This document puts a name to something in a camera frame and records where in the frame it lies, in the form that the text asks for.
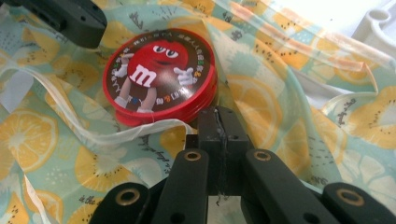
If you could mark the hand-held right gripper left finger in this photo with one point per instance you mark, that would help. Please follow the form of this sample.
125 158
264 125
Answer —
211 133

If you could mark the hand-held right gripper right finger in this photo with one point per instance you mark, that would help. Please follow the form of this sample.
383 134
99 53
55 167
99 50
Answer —
235 146

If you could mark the lemon print plastic bag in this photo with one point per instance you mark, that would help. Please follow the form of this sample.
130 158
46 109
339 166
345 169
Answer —
280 109

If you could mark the red round candy tin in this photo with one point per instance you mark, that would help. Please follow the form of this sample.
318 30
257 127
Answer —
158 77

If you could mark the white plastic tray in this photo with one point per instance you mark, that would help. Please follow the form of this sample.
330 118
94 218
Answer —
379 31

